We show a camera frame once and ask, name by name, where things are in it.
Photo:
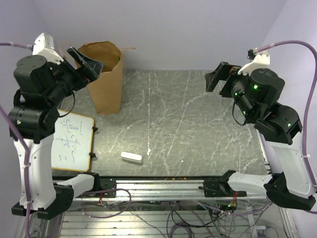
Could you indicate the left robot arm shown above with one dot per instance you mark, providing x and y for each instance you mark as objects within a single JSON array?
[{"x": 44, "y": 81}]

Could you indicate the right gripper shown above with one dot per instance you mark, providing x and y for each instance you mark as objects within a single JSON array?
[{"x": 222, "y": 72}]

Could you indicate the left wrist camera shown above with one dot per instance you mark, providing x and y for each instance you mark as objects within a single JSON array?
[{"x": 44, "y": 46}]

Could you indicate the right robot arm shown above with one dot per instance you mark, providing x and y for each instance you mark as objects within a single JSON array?
[{"x": 256, "y": 94}]

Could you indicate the small whiteboard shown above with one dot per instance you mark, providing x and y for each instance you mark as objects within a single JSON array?
[{"x": 72, "y": 142}]

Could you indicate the aluminium rail frame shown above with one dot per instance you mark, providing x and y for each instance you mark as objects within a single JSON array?
[{"x": 179, "y": 188}]

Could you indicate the white eraser block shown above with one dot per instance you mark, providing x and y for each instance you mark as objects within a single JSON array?
[{"x": 131, "y": 157}]

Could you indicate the brown paper bag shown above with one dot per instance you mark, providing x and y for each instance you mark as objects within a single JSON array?
[{"x": 106, "y": 91}]

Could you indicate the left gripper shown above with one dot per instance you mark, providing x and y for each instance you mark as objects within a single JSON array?
[{"x": 84, "y": 75}]

